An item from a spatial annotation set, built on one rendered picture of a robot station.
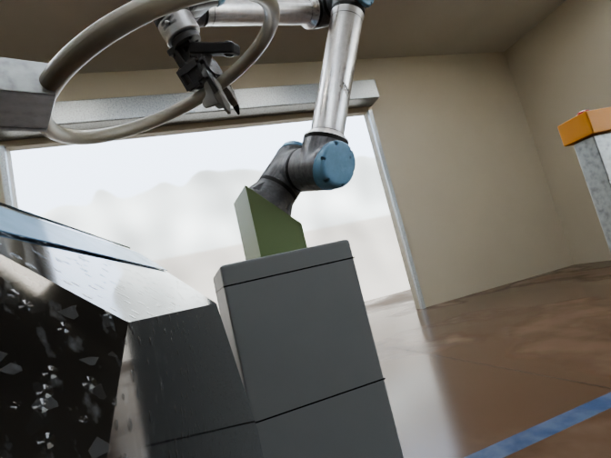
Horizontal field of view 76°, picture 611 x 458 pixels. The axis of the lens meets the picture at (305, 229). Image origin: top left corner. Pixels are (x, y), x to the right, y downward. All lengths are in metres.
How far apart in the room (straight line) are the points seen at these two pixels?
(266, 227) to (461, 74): 6.76
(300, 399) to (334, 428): 0.13
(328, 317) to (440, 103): 6.26
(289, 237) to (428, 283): 4.96
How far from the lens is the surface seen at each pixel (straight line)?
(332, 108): 1.30
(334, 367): 1.18
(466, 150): 7.11
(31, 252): 0.19
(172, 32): 1.06
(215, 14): 1.32
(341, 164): 1.23
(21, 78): 0.69
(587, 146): 1.64
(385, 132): 6.40
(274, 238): 1.23
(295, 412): 1.17
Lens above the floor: 0.75
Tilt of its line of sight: 8 degrees up
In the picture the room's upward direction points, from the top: 13 degrees counter-clockwise
